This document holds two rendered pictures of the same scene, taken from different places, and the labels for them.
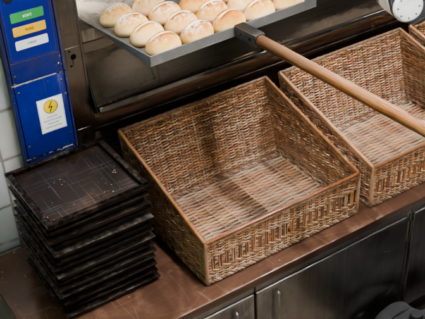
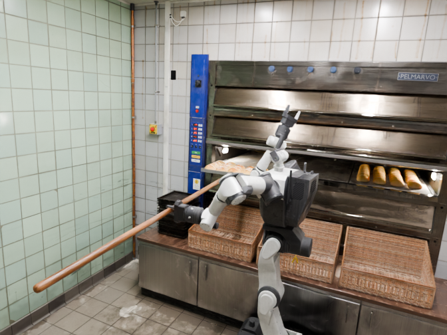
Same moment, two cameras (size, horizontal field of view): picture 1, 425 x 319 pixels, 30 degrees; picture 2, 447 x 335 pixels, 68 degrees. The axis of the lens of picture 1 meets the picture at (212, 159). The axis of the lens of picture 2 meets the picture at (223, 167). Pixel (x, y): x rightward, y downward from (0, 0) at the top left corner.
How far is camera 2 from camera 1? 2.23 m
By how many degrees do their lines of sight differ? 54
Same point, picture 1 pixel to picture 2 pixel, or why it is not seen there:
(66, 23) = (208, 160)
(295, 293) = (213, 273)
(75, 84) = (207, 180)
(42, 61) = (197, 167)
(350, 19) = (313, 207)
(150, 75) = not seen: hidden behind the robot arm
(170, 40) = (209, 167)
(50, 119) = (195, 185)
